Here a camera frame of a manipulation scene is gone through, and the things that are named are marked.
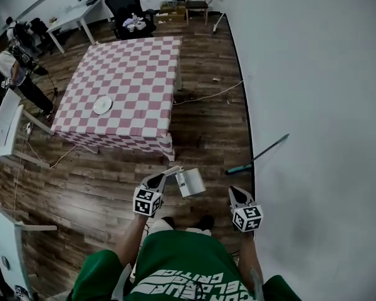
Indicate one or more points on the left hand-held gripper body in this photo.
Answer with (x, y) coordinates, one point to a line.
(147, 202)

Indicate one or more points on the wooden chair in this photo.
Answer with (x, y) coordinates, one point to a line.
(196, 5)

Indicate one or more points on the person's beige trousers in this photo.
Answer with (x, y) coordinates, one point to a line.
(175, 229)

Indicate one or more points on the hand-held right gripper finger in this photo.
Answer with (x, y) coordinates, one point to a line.
(247, 200)
(235, 201)

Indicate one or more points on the person's right forearm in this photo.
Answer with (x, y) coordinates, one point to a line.
(249, 252)

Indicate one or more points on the green printed t-shirt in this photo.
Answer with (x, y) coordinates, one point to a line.
(181, 249)

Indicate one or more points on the white round plate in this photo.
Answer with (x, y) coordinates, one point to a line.
(102, 105)

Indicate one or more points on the teal broom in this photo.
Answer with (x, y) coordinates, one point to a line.
(238, 169)

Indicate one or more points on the white desk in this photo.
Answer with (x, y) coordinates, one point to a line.
(78, 11)
(6, 240)
(6, 121)

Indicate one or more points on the heap of white household items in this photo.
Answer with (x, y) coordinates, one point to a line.
(133, 27)

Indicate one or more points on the cardboard box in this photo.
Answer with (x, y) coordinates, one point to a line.
(172, 11)

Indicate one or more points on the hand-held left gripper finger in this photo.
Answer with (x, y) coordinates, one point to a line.
(150, 183)
(160, 187)

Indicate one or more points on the person's left forearm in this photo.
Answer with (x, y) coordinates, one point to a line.
(131, 240)

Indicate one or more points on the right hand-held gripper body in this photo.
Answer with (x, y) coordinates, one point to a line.
(247, 218)

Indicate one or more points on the black shoe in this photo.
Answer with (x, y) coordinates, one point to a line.
(168, 222)
(206, 222)

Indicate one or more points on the table with pink checkered cloth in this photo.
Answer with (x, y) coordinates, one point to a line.
(128, 74)

